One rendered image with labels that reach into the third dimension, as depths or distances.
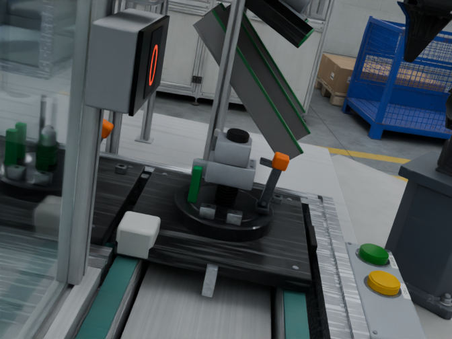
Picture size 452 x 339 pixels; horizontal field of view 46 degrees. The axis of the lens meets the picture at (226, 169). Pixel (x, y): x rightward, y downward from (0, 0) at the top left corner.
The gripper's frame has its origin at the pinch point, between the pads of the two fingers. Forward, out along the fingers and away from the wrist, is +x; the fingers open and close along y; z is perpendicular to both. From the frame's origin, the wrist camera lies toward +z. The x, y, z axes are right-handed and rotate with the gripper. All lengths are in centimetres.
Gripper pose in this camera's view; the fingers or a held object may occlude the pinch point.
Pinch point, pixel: (416, 35)
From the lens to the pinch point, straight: 75.4
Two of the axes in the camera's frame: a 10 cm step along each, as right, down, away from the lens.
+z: -9.8, -2.1, -0.1
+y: -0.7, 3.6, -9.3
